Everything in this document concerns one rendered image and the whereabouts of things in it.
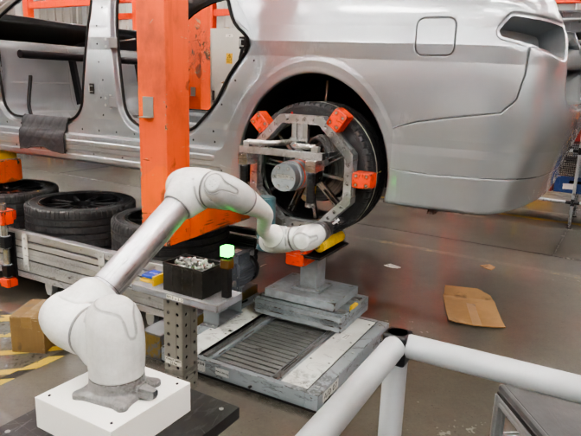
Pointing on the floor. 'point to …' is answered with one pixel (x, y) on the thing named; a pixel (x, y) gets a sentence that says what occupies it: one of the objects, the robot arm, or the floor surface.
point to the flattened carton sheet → (471, 307)
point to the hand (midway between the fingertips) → (341, 221)
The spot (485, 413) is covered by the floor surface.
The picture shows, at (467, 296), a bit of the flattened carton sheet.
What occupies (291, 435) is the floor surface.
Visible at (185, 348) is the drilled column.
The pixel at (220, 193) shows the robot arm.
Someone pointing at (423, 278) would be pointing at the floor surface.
